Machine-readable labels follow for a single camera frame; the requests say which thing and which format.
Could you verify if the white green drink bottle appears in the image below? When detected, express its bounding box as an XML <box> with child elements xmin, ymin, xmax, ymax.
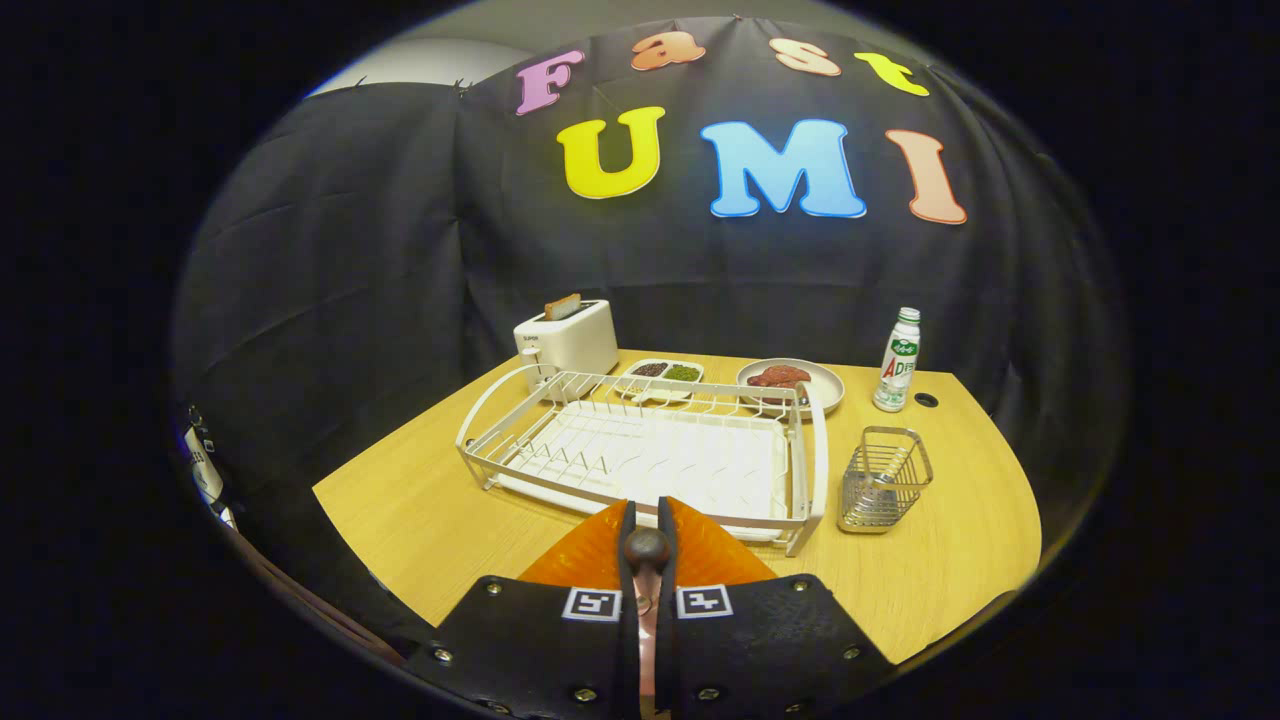
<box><xmin>872</xmin><ymin>307</ymin><xmax>922</xmax><ymax>413</ymax></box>

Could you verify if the white divided dish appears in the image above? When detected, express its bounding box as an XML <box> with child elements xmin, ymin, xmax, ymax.
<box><xmin>620</xmin><ymin>358</ymin><xmax>705</xmax><ymax>403</ymax></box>

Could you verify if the white toaster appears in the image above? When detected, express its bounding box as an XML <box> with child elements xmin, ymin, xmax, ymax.
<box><xmin>513</xmin><ymin>299</ymin><xmax>620</xmax><ymax>381</ymax></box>

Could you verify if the wooden handle spoon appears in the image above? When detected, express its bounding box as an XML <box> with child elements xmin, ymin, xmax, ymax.
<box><xmin>623</xmin><ymin>527</ymin><xmax>673</xmax><ymax>701</ymax></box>

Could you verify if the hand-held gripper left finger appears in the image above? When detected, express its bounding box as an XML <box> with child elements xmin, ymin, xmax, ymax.
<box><xmin>405</xmin><ymin>500</ymin><xmax>641</xmax><ymax>720</ymax></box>

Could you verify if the black backdrop cloth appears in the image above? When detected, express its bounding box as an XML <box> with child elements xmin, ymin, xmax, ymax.
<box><xmin>170</xmin><ymin>15</ymin><xmax>1131</xmax><ymax>641</ymax></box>

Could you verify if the beige plate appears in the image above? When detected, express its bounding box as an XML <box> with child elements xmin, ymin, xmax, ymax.
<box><xmin>736</xmin><ymin>358</ymin><xmax>846</xmax><ymax>416</ymax></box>

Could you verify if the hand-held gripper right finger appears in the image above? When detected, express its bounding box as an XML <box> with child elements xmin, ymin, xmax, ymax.
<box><xmin>655</xmin><ymin>496</ymin><xmax>896</xmax><ymax>720</ymax></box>

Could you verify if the white wire dish rack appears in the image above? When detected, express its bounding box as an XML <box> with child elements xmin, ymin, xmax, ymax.
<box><xmin>455</xmin><ymin>363</ymin><xmax>829</xmax><ymax>558</ymax></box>

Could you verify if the white printed label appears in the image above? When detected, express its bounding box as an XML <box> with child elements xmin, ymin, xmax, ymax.
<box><xmin>183</xmin><ymin>425</ymin><xmax>229</xmax><ymax>506</ymax></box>

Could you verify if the metal wire basket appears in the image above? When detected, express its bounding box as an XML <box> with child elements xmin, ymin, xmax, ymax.
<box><xmin>837</xmin><ymin>426</ymin><xmax>934</xmax><ymax>534</ymax></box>

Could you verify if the white drip tray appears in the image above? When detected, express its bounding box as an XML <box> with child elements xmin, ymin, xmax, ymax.
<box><xmin>497</xmin><ymin>400</ymin><xmax>791</xmax><ymax>541</ymax></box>

